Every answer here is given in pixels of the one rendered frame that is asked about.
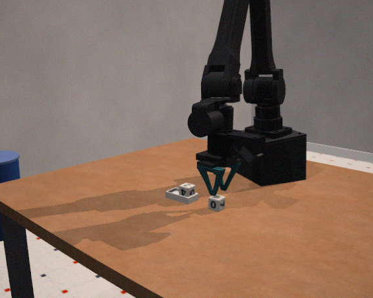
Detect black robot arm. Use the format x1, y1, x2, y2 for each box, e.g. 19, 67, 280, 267
188, 0, 292, 164

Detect white rectangular tray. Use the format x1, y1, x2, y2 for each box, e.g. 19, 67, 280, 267
165, 187, 198, 204

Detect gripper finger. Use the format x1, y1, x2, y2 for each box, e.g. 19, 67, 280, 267
197, 165, 226, 196
220, 163, 241, 191

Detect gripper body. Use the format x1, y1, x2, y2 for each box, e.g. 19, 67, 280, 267
196, 130, 241, 168

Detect white number cube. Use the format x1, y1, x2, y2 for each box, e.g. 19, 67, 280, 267
179, 183, 195, 197
208, 195, 226, 212

